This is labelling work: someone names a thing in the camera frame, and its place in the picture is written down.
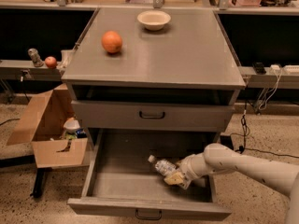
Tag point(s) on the clear plastic water bottle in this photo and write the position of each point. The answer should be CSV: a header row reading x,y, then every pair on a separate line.
x,y
163,166

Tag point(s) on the white power strip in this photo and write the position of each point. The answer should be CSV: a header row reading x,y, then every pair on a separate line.
x,y
292,70

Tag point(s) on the orange fruit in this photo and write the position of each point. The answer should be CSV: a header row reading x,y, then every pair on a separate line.
x,y
111,42

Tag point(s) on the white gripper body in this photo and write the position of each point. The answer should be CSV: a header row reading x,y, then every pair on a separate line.
x,y
186,169

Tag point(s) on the open cardboard box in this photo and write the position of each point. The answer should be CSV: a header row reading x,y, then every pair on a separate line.
x,y
42,126

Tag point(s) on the black power adapter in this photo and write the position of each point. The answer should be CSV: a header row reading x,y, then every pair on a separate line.
x,y
226,140

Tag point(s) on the small grey figurine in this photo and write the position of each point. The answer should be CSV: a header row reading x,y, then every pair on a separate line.
x,y
35,57

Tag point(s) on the black remote on shelf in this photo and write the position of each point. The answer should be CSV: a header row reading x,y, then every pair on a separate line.
x,y
259,68

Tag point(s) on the small red apple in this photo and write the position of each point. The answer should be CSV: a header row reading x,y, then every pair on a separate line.
x,y
51,62

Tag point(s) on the grey drawer cabinet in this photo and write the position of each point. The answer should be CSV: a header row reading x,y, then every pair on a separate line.
x,y
188,62

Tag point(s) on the open bottom grey drawer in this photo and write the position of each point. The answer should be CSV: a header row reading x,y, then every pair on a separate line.
x,y
122,183

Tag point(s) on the white paper bowl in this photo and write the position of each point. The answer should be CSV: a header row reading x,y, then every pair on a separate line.
x,y
154,20

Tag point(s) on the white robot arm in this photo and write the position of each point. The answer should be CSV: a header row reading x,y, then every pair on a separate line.
x,y
216,158

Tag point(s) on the closed middle grey drawer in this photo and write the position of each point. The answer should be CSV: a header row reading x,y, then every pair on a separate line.
x,y
138,116

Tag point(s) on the white bowl in box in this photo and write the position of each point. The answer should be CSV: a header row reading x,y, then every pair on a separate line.
x,y
71,125

